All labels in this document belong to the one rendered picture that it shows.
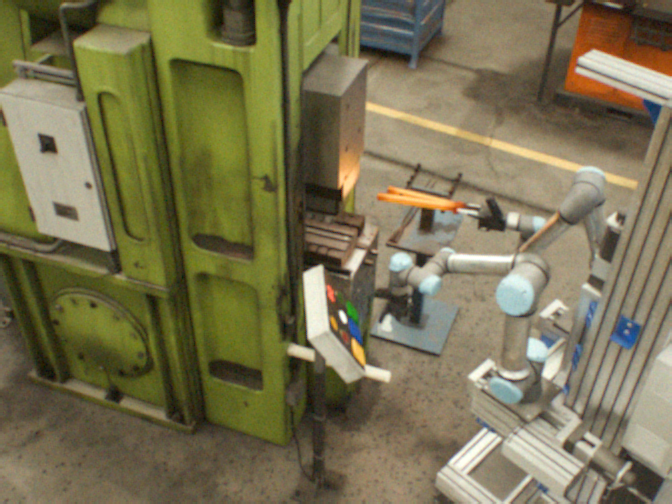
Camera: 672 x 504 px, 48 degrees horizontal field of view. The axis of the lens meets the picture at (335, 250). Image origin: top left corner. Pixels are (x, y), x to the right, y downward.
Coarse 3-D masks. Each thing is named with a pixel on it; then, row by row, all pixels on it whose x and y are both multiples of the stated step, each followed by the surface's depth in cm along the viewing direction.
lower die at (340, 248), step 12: (324, 228) 330; (336, 228) 332; (348, 228) 332; (312, 240) 325; (324, 240) 325; (336, 240) 326; (348, 240) 324; (312, 252) 322; (324, 252) 321; (336, 252) 321; (348, 252) 327; (336, 264) 321
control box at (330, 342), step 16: (304, 272) 283; (320, 272) 278; (304, 288) 277; (320, 288) 272; (336, 288) 285; (320, 304) 266; (336, 304) 276; (352, 304) 295; (320, 320) 261; (336, 320) 268; (352, 320) 286; (320, 336) 257; (336, 336) 260; (352, 336) 277; (320, 352) 262; (336, 352) 263; (352, 352) 269; (336, 368) 268; (352, 368) 269
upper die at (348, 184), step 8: (352, 168) 301; (352, 176) 303; (304, 184) 300; (312, 184) 299; (344, 184) 295; (352, 184) 306; (312, 192) 302; (320, 192) 300; (328, 192) 299; (336, 192) 297; (344, 192) 298; (336, 200) 300; (344, 200) 300
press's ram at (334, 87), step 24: (312, 72) 277; (336, 72) 277; (360, 72) 280; (312, 96) 268; (336, 96) 265; (360, 96) 287; (312, 120) 274; (336, 120) 271; (360, 120) 295; (312, 144) 281; (336, 144) 277; (360, 144) 304; (312, 168) 288; (336, 168) 284
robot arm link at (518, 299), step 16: (512, 272) 243; (528, 272) 240; (544, 272) 243; (512, 288) 237; (528, 288) 236; (544, 288) 244; (512, 304) 239; (528, 304) 236; (512, 320) 246; (528, 320) 247; (512, 336) 250; (528, 336) 252; (512, 352) 254; (496, 368) 264; (512, 368) 258; (528, 368) 261; (496, 384) 263; (512, 384) 260; (528, 384) 265; (512, 400) 263
